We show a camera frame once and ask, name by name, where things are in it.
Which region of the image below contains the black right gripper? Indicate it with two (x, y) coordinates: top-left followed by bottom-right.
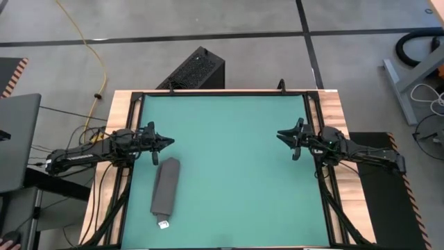
(276, 117), (327, 162)

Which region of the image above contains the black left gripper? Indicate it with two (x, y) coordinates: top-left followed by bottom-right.
(137, 121), (176, 166)

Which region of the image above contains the grey towel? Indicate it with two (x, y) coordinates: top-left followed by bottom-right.
(149, 156), (181, 225)

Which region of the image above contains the green table mat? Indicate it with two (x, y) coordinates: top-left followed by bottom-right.
(121, 95), (330, 248)

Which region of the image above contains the black computer tower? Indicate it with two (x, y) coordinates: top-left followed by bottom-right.
(155, 46), (225, 90)

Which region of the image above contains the wooden table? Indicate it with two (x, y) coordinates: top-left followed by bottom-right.
(78, 89), (377, 250)

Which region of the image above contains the black hazard-striped floor mat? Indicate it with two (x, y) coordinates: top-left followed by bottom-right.
(0, 57), (28, 99)
(348, 131), (433, 250)

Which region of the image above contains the grey metal desk leg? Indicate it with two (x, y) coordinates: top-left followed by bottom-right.
(383, 51), (444, 126)

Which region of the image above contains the grey side table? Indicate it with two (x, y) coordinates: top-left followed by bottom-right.
(0, 92), (42, 194)

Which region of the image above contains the black computer mouse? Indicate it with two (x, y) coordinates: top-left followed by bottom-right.
(2, 231), (22, 244)

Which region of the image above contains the person's hand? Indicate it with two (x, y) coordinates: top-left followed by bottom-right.
(0, 238), (21, 250)

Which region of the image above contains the black table frame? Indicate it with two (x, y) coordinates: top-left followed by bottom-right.
(83, 90), (374, 250)

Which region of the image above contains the yellow cable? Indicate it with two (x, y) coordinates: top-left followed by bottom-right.
(55, 0), (107, 143)

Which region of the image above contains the black floor cable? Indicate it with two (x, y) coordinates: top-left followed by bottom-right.
(414, 114), (444, 161)

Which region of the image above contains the black hose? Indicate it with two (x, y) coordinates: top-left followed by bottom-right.
(395, 29), (444, 67)

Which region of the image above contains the white cable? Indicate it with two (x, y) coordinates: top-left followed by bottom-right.
(410, 83), (444, 117)

